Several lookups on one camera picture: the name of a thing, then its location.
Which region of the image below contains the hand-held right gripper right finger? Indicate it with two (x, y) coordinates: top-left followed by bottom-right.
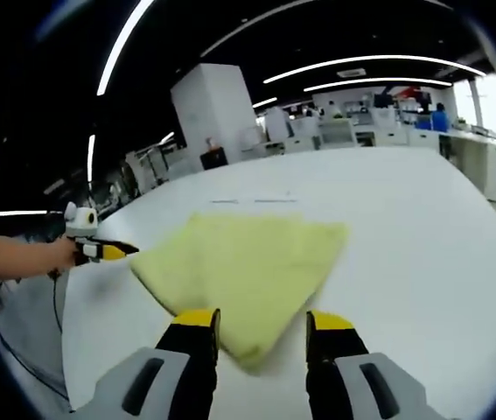
(305, 309), (433, 420)

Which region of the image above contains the white square pillar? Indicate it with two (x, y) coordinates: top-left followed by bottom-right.
(170, 63), (260, 170)

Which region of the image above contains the black cabinet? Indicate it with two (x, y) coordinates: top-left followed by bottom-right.
(199, 147), (230, 172)

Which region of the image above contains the black cable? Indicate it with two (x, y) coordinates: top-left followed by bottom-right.
(0, 322), (73, 403)
(52, 269), (66, 334)

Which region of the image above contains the curved ceiling light strip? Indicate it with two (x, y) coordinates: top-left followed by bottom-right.
(263, 54), (488, 85)
(96, 0), (157, 96)
(303, 76), (454, 94)

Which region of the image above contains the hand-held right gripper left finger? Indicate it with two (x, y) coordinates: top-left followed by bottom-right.
(71, 307), (222, 420)

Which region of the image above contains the yellow blue black garment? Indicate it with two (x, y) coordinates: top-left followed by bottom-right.
(129, 212), (350, 376)

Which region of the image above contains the white shelf cart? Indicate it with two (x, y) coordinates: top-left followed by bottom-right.
(319, 118), (358, 148)

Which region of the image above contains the person's left hand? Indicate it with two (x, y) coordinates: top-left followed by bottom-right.
(47, 237), (78, 277)

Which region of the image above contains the white counter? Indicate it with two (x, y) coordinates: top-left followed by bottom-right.
(439, 130), (496, 202)

